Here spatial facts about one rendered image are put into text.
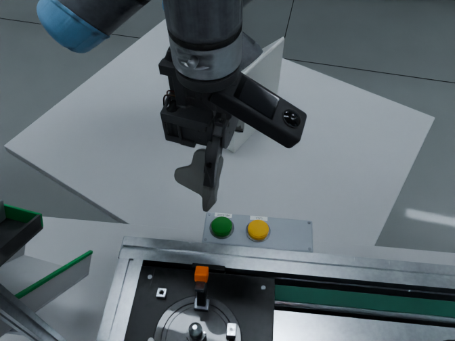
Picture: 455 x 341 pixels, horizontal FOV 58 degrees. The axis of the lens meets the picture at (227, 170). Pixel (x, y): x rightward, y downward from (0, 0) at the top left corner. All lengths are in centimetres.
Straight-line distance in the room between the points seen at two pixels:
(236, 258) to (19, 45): 256
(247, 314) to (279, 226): 19
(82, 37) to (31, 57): 248
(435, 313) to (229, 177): 51
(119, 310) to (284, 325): 29
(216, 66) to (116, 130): 73
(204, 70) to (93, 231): 61
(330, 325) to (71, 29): 62
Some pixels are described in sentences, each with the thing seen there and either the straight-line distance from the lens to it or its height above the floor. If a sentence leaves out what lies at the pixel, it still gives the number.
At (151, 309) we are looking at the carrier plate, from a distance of 74.
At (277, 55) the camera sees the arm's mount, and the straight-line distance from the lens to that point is 100.
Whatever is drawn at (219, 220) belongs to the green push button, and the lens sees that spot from 80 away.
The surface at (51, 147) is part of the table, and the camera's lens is 114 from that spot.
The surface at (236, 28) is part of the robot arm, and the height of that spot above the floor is 143.
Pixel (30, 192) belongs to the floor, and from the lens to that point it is 222.
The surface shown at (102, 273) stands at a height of 86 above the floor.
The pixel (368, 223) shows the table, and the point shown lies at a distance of 98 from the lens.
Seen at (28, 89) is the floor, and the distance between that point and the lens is 275.
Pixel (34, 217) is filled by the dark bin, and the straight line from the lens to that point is 58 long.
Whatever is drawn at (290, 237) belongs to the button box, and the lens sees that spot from 80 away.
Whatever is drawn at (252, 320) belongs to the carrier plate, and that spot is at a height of 97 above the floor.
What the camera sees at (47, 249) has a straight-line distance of 97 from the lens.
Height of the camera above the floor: 166
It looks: 53 degrees down
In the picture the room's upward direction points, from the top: straight up
